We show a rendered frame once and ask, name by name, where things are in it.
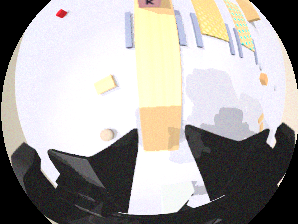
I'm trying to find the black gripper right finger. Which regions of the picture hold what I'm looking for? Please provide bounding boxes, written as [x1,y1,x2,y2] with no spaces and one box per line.
[185,124,270,201]

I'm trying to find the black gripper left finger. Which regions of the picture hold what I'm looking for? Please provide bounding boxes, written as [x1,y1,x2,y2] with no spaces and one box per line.
[47,128,138,213]

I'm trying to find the pink labelled cube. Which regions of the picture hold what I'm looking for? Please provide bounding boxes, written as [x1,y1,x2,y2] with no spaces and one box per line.
[138,0,161,8]

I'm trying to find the small red block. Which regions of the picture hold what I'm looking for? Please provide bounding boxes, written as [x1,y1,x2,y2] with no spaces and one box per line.
[56,10,67,19]

